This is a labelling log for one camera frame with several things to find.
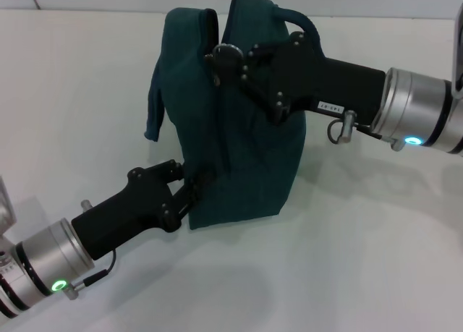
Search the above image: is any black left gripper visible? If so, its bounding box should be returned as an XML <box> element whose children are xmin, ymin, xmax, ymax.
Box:
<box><xmin>70</xmin><ymin>159</ymin><xmax>217</xmax><ymax>261</ymax></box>

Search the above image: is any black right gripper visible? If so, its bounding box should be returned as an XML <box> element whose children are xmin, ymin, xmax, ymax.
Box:
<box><xmin>205</xmin><ymin>30</ymin><xmax>387</xmax><ymax>127</ymax></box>

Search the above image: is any dark teal insulated lunch bag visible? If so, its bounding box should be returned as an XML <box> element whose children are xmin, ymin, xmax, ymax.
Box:
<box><xmin>143</xmin><ymin>0</ymin><xmax>323</xmax><ymax>232</ymax></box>

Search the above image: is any grey left arm cable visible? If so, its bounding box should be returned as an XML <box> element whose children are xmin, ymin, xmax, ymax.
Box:
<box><xmin>64</xmin><ymin>250</ymin><xmax>117</xmax><ymax>301</ymax></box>

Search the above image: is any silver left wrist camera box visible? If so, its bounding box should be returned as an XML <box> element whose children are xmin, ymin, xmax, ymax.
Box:
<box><xmin>0</xmin><ymin>175</ymin><xmax>18</xmax><ymax>239</ymax></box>

